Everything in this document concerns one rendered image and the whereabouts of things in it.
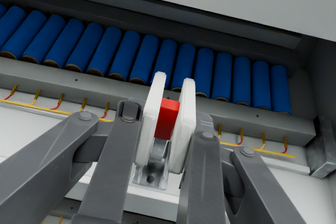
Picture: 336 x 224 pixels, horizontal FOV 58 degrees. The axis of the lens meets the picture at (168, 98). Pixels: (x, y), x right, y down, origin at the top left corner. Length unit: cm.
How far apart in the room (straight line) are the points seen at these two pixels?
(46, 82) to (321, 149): 24
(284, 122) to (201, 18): 14
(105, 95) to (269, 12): 15
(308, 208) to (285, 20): 17
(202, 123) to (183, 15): 20
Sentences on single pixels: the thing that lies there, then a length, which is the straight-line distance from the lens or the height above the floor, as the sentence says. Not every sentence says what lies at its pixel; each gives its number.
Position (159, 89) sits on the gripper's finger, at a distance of 17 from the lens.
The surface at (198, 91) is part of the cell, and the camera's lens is 29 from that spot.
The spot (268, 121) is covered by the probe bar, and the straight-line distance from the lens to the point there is 29.
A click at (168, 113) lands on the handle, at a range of 18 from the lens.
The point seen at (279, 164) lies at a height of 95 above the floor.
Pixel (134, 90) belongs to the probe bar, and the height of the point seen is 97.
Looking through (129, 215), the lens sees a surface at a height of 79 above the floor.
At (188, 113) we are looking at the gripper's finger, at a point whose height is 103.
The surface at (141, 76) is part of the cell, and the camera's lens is 29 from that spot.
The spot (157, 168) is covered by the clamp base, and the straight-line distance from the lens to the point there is 26.
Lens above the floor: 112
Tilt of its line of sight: 32 degrees down
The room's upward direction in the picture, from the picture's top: 14 degrees clockwise
